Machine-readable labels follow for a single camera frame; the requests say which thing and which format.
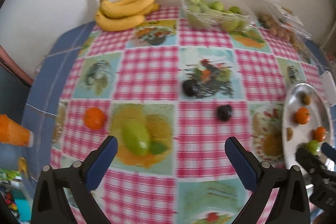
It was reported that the silver metal bowl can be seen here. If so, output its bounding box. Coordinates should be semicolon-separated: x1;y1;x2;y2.
282;81;334;168

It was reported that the clear box of longans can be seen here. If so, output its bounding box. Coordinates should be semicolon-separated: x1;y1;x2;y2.
256;0;311;42

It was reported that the small orange tangerine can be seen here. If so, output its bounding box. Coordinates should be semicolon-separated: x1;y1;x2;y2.
84;107;106;130

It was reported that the orange tangerine in bowl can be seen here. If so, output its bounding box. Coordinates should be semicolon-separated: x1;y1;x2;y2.
295;107;310;125

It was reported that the orange tangerine with stem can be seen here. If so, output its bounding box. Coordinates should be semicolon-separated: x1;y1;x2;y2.
313;126;326;143

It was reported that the dark plum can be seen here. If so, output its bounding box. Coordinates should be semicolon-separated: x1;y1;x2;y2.
217;105;232;122
182;79;200;97

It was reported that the dark plum centre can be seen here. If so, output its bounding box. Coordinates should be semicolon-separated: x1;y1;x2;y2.
217;105;232;122

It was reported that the checkered fruit print tablecloth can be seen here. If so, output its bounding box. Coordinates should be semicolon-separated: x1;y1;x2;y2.
51;7;323;223

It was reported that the white plastic device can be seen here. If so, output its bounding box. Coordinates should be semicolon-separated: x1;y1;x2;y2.
320;71;336;107

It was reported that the large green mango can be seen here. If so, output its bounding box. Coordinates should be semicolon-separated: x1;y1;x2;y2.
305;140;320;156

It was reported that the pink chair frame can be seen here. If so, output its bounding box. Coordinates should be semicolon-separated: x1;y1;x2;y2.
0;46;33;86

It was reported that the yellow banana bunch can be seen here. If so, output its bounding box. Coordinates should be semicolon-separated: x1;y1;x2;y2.
95;0;161;32

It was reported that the blue plaid undercloth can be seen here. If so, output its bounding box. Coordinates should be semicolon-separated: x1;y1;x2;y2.
21;22;95;180

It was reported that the plastic tray of green fruits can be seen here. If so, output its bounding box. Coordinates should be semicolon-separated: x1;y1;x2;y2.
182;0;256;32

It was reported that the dark plum upper left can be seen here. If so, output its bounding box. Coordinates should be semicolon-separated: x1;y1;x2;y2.
182;79;200;97

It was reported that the small green mango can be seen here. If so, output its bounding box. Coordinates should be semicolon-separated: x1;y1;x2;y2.
122;121;151;156

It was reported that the orange cone object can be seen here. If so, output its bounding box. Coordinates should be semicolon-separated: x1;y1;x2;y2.
0;114;34;147

